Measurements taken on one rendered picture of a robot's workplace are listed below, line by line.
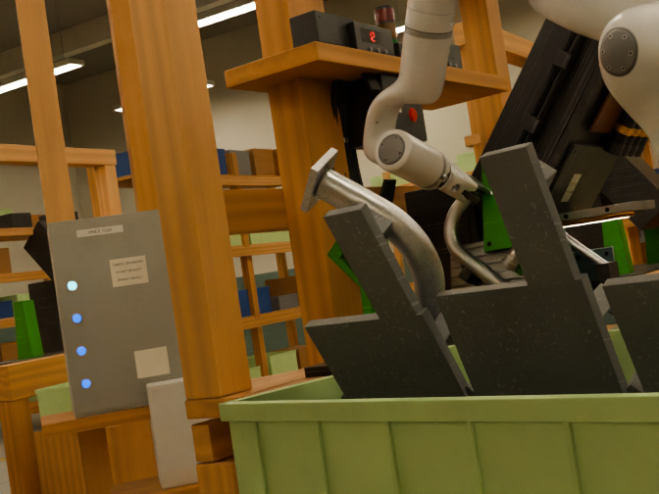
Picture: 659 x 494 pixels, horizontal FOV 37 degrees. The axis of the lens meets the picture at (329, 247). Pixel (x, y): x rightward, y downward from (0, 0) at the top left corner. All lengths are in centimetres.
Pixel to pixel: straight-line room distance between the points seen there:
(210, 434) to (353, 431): 100
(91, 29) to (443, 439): 1182
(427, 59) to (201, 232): 52
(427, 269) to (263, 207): 119
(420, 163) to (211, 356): 55
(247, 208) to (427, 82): 47
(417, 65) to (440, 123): 1016
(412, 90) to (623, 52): 59
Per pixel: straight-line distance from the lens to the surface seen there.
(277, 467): 93
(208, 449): 184
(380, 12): 257
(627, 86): 140
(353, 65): 209
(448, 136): 1195
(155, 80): 186
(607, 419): 69
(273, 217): 210
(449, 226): 215
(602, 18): 154
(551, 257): 81
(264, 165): 856
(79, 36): 1261
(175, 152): 182
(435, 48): 184
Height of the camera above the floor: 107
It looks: 2 degrees up
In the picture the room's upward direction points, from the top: 9 degrees counter-clockwise
